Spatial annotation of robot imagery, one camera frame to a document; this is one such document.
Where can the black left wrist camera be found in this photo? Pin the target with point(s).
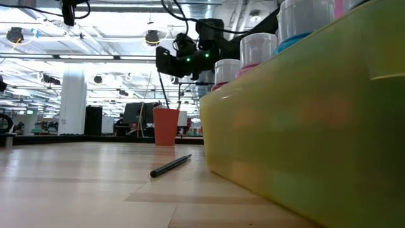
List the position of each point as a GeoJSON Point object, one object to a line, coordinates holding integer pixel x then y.
{"type": "Point", "coordinates": [68, 12]}

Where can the green exit sign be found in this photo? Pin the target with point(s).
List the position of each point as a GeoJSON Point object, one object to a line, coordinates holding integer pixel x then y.
{"type": "Point", "coordinates": [30, 112]}

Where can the orange plastic cup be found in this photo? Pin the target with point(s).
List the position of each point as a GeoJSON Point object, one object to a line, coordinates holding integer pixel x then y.
{"type": "Point", "coordinates": [166, 126]}

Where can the white low cabinet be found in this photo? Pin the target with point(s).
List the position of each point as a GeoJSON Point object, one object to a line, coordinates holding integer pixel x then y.
{"type": "Point", "coordinates": [107, 125]}

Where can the white square building column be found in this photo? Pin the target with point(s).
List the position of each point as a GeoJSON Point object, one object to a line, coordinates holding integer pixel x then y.
{"type": "Point", "coordinates": [72, 98]}

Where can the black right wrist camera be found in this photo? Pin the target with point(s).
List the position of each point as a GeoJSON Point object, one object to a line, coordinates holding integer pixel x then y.
{"type": "Point", "coordinates": [209, 30]}

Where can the person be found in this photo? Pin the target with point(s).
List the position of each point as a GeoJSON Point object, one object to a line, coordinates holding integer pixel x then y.
{"type": "Point", "coordinates": [119, 122]}

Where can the grey ceiling pipe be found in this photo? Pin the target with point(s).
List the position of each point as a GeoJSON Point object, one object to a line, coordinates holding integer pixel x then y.
{"type": "Point", "coordinates": [126, 7]}

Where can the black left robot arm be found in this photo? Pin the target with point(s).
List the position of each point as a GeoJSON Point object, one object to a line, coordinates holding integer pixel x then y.
{"type": "Point", "coordinates": [2, 84]}

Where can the brown wooden desk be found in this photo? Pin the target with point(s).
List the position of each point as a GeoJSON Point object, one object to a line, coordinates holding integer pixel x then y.
{"type": "Point", "coordinates": [129, 130]}

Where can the black metal rig frame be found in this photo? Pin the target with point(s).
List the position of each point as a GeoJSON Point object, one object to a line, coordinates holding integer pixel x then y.
{"type": "Point", "coordinates": [190, 84]}

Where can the round white ceiling fixture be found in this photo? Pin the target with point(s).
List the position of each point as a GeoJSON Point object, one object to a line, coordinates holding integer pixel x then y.
{"type": "Point", "coordinates": [255, 18]}

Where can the long ceiling light row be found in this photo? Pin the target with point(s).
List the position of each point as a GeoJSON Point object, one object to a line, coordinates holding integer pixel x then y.
{"type": "Point", "coordinates": [95, 58]}

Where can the black monitor back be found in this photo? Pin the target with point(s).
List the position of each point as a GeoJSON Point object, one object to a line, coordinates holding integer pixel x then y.
{"type": "Point", "coordinates": [136, 113]}

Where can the large pink paint bottle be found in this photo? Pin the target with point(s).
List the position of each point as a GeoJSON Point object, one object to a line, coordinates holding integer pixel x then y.
{"type": "Point", "coordinates": [339, 8]}

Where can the yellow translucent plastic tray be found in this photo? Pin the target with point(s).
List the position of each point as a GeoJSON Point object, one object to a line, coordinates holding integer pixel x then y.
{"type": "Point", "coordinates": [300, 142]}

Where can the grey ceiling conduit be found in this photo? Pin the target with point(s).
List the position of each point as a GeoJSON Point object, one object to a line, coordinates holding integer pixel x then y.
{"type": "Point", "coordinates": [235, 16]}

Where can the black aluminium table frame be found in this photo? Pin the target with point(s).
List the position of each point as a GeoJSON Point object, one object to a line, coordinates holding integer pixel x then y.
{"type": "Point", "coordinates": [63, 140]}

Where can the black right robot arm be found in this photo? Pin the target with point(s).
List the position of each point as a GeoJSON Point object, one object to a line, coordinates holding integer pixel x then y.
{"type": "Point", "coordinates": [253, 27]}

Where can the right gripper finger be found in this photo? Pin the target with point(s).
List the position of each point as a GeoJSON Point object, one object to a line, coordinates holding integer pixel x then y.
{"type": "Point", "coordinates": [164, 61]}

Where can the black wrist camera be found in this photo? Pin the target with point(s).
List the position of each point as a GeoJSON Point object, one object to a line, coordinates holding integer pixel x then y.
{"type": "Point", "coordinates": [68, 12]}
{"type": "Point", "coordinates": [209, 30]}

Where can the tall black cabinet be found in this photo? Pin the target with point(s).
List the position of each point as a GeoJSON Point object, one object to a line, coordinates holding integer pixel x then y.
{"type": "Point", "coordinates": [93, 120]}

